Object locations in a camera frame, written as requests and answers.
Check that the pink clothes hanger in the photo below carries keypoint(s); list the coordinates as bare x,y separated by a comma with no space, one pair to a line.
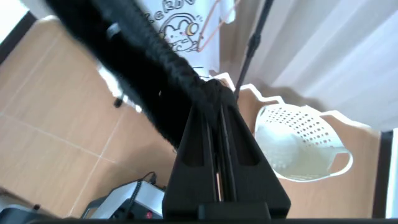
207,40

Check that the white printed t-shirt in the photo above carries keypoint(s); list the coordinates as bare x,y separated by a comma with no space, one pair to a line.
211,46

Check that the black clothes rack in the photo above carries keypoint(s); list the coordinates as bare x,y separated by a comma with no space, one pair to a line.
253,42

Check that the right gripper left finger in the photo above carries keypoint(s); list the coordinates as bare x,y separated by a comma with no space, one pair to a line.
186,193

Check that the black garment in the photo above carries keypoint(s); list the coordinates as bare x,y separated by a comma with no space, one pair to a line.
140,62

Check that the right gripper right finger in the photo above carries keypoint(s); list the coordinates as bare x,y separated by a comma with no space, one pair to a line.
258,193

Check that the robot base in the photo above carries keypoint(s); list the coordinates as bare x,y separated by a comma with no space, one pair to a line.
146,196

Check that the beige curtain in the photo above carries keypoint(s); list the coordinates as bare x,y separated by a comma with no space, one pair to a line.
326,46

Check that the white laundry basket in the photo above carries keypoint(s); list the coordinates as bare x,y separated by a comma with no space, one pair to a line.
289,155

